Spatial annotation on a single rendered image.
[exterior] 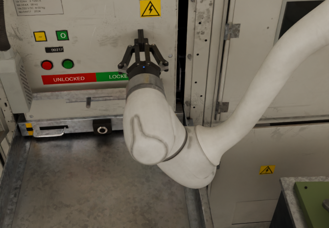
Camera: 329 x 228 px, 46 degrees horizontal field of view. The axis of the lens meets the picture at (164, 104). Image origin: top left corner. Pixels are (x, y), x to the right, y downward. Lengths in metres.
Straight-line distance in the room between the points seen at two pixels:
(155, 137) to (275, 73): 0.26
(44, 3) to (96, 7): 0.13
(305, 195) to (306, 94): 0.34
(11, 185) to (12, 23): 0.48
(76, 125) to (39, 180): 0.21
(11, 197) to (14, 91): 0.32
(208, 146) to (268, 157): 0.77
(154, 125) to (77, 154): 0.58
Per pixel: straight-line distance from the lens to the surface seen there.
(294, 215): 1.31
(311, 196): 1.33
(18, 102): 1.14
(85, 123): 1.31
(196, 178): 0.90
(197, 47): 1.20
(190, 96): 1.32
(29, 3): 1.09
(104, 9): 1.07
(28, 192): 1.24
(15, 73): 1.08
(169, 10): 1.08
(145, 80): 0.86
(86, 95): 1.19
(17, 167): 1.31
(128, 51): 1.01
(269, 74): 0.77
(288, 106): 1.43
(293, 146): 1.59
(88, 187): 1.21
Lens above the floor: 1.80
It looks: 41 degrees down
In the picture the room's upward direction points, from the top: straight up
